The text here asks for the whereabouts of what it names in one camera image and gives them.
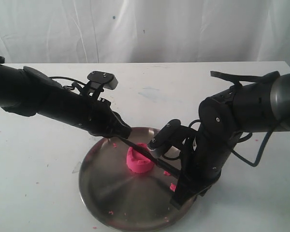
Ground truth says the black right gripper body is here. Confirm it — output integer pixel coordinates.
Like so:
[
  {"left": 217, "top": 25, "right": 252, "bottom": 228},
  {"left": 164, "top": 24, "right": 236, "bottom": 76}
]
[{"left": 182, "top": 131, "right": 234, "bottom": 193}]

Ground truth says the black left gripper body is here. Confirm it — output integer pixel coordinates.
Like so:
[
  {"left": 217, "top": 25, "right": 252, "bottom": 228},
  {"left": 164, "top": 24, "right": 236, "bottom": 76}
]
[{"left": 72, "top": 94, "right": 112, "bottom": 133}]

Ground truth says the black kitchen knife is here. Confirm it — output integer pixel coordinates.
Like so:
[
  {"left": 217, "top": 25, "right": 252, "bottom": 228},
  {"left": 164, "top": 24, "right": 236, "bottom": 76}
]
[{"left": 119, "top": 137, "right": 180, "bottom": 178}]

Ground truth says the pink clay lump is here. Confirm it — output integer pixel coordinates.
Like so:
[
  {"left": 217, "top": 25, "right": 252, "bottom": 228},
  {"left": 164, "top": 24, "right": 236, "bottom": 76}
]
[{"left": 126, "top": 146, "right": 155, "bottom": 174}]

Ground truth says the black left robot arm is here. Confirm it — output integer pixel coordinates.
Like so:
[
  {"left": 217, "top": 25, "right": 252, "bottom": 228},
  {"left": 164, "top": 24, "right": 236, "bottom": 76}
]
[{"left": 0, "top": 56, "right": 132, "bottom": 139}]

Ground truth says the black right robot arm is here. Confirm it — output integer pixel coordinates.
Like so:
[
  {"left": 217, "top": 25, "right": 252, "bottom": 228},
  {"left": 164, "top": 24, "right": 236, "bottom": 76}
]
[{"left": 171, "top": 72, "right": 290, "bottom": 208}]

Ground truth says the pink crumb lower right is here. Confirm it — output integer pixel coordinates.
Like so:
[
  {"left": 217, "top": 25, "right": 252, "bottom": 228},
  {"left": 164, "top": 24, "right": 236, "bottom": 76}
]
[{"left": 170, "top": 183, "right": 176, "bottom": 192}]

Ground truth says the round steel plate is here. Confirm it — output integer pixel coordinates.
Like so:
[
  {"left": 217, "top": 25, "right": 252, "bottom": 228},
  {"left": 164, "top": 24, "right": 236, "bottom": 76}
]
[{"left": 79, "top": 138, "right": 194, "bottom": 232}]

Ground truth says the white backdrop curtain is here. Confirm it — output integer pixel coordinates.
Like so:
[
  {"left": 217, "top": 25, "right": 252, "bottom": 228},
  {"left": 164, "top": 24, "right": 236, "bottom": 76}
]
[{"left": 0, "top": 0, "right": 290, "bottom": 63}]

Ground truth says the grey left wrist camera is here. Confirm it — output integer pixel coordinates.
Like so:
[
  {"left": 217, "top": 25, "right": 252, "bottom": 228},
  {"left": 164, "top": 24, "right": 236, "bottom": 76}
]
[{"left": 87, "top": 71, "right": 118, "bottom": 90}]

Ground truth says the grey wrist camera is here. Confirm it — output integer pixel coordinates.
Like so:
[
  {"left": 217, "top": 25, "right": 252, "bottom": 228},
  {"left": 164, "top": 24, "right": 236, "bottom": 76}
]
[
  {"left": 147, "top": 119, "right": 181, "bottom": 159},
  {"left": 87, "top": 71, "right": 118, "bottom": 90}
]

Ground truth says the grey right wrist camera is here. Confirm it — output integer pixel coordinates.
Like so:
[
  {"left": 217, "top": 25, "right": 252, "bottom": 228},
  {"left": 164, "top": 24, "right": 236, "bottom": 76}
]
[{"left": 147, "top": 119, "right": 181, "bottom": 159}]

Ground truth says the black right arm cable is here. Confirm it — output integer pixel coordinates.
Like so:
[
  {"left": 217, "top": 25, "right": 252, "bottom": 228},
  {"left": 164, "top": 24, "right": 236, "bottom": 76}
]
[{"left": 222, "top": 125, "right": 281, "bottom": 167}]

